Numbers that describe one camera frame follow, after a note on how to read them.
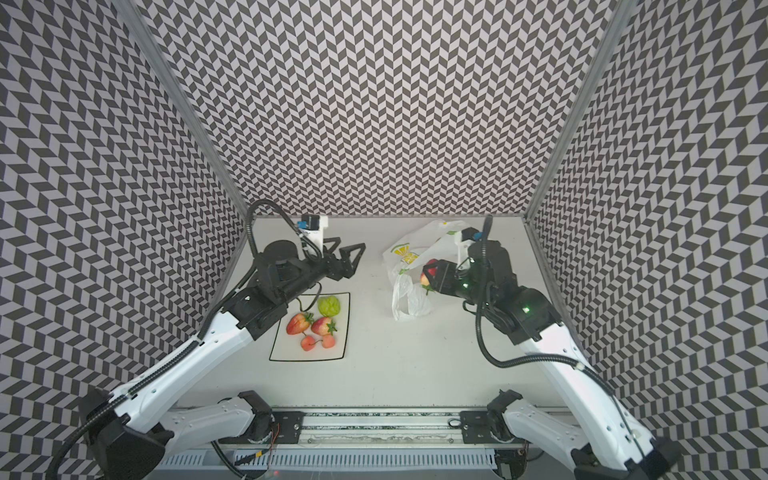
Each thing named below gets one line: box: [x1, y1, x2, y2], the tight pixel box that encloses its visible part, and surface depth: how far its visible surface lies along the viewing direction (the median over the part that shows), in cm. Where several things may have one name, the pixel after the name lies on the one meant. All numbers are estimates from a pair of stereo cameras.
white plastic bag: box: [382, 220, 469, 321], surface depth 85 cm
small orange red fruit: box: [322, 334, 336, 349], surface depth 85 cm
